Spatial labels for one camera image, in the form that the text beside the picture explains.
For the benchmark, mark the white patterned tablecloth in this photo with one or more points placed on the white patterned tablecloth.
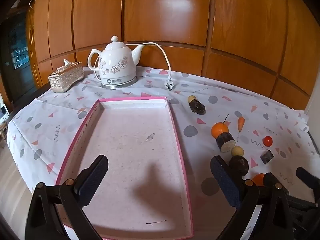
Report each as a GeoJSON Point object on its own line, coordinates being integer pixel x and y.
{"type": "Point", "coordinates": [50, 130]}

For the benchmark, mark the dark cube piece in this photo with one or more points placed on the dark cube piece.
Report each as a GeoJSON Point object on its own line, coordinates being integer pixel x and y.
{"type": "Point", "coordinates": [267, 157]}

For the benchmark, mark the small orange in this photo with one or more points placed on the small orange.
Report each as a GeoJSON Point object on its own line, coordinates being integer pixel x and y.
{"type": "Point", "coordinates": [258, 178]}

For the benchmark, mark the white floral electric kettle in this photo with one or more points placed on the white floral electric kettle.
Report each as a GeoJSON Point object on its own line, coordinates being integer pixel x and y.
{"type": "Point", "coordinates": [115, 60]}

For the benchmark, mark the dark oblong fruit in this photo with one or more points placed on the dark oblong fruit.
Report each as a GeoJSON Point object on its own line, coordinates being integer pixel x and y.
{"type": "Point", "coordinates": [198, 108]}

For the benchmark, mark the silver embossed tissue box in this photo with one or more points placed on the silver embossed tissue box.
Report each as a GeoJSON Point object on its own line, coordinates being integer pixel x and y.
{"type": "Point", "coordinates": [66, 77]}

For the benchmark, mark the pink shallow box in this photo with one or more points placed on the pink shallow box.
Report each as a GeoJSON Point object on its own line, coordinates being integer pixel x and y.
{"type": "Point", "coordinates": [130, 135]}

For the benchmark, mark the dark round fruit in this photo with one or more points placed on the dark round fruit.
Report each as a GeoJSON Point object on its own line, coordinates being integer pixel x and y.
{"type": "Point", "coordinates": [240, 166]}

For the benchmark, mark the red cherry tomato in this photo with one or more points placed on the red cherry tomato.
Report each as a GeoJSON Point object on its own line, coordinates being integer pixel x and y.
{"type": "Point", "coordinates": [267, 141]}

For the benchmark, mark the pale yellow round fruit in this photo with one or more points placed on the pale yellow round fruit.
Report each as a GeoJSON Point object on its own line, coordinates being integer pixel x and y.
{"type": "Point", "coordinates": [237, 151]}

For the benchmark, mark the orange with stem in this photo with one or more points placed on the orange with stem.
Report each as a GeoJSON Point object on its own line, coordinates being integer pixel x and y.
{"type": "Point", "coordinates": [219, 130]}

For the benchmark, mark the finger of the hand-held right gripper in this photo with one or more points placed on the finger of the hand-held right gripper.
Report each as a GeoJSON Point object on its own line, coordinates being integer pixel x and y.
{"type": "Point", "coordinates": [306, 177]}
{"type": "Point", "coordinates": [269, 178]}

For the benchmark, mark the dark cylinder with pale cut face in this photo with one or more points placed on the dark cylinder with pale cut face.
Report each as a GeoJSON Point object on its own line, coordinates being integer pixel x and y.
{"type": "Point", "coordinates": [225, 140]}

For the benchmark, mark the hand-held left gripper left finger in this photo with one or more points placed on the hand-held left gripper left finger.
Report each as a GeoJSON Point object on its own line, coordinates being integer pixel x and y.
{"type": "Point", "coordinates": [93, 178]}

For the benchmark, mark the small carrot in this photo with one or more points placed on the small carrot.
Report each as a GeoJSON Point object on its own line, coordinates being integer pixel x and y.
{"type": "Point", "coordinates": [241, 123]}

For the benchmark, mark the dark glass cabinet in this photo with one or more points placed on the dark glass cabinet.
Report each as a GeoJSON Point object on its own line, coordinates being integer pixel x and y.
{"type": "Point", "coordinates": [17, 55]}

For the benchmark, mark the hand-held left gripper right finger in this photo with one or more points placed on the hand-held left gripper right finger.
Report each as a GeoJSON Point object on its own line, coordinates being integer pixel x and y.
{"type": "Point", "coordinates": [225, 180]}

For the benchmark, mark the small pale yellow ball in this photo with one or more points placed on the small pale yellow ball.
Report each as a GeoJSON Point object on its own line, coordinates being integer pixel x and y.
{"type": "Point", "coordinates": [191, 98]}

